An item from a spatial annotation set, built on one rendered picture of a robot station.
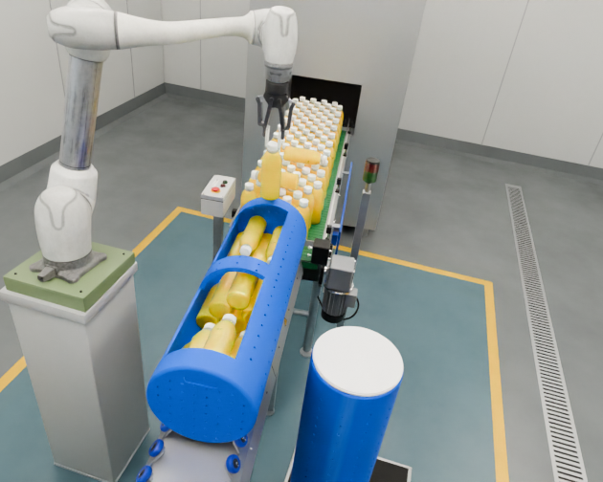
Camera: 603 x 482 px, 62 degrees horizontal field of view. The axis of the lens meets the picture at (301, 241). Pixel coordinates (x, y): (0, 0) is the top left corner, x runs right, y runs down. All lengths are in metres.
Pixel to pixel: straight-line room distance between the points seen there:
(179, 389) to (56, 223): 0.71
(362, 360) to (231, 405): 0.46
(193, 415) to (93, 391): 0.75
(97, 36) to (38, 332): 1.01
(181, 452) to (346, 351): 0.55
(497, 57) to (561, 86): 0.72
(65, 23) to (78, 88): 0.27
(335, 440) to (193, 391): 0.54
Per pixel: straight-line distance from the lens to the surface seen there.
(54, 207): 1.72
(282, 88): 1.66
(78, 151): 1.85
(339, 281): 2.23
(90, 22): 1.57
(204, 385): 1.26
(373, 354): 1.58
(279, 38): 1.59
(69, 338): 1.89
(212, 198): 2.16
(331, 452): 1.69
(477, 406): 3.01
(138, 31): 1.57
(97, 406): 2.11
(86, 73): 1.77
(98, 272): 1.83
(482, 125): 6.04
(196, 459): 1.44
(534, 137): 6.13
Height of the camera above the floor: 2.15
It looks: 33 degrees down
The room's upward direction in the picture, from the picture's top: 7 degrees clockwise
